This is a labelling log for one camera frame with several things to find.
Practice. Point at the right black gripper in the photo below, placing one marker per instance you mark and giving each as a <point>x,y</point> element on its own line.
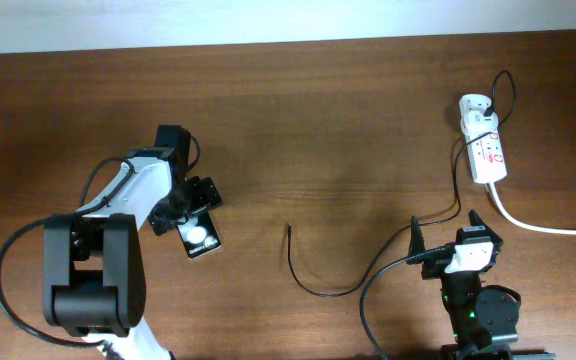
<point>435,268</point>

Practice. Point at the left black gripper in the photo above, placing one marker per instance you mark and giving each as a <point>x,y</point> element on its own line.
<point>206,197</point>

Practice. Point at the black smartphone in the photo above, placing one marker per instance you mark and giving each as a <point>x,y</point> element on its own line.
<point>199,236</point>

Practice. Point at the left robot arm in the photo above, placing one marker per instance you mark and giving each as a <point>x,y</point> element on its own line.
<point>94,284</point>

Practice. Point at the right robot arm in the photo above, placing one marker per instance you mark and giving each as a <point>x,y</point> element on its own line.
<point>483,318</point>

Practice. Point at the white USB charger plug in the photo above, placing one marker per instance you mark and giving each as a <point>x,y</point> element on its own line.
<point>474,123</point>

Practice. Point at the white power strip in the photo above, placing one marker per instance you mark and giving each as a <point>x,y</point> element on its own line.
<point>485,150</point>

